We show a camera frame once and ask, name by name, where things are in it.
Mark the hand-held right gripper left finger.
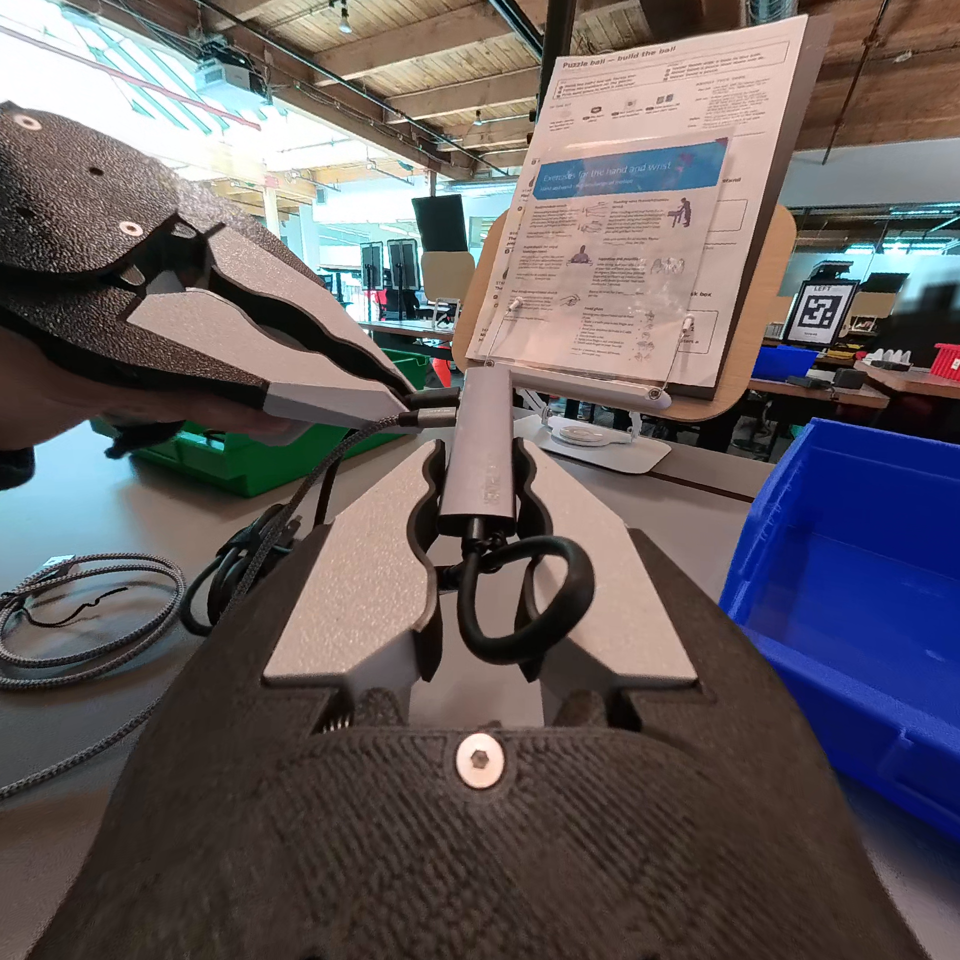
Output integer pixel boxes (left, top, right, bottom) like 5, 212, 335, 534
262, 438, 449, 699

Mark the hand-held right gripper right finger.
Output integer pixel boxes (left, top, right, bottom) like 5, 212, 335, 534
514, 438, 700, 695

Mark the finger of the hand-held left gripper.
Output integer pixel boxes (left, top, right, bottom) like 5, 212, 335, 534
126, 287, 418, 438
204, 223, 420, 399

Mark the green plastic bin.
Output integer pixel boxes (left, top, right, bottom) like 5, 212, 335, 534
90, 346, 432, 498

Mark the black usb cable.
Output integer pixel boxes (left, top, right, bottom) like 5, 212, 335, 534
180, 386, 462, 639

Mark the grey braided usb cable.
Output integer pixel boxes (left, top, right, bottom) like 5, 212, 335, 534
0, 405, 460, 802

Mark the large blue plastic bin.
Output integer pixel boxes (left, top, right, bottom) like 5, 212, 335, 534
718, 417, 960, 841

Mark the grey usb hub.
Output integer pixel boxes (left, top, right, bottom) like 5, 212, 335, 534
437, 367, 598, 666

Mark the person's left hand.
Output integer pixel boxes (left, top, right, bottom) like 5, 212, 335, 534
0, 330, 303, 453

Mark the hanging black monitor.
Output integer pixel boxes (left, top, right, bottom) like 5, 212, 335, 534
411, 193, 466, 255

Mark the ceiling projector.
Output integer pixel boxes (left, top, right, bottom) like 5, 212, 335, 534
193, 56, 256, 99

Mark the small blue plastic bin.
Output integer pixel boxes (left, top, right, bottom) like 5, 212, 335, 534
752, 343, 820, 381

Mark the laminated sheet with blue banner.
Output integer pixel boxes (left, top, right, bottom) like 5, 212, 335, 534
480, 135, 732, 384

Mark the black pole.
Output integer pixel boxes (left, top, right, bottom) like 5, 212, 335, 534
540, 0, 575, 99

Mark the black white marker sign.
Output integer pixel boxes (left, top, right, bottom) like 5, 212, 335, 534
783, 279, 860, 348

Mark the white printed instruction sheet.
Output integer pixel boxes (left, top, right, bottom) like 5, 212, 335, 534
465, 15, 811, 391

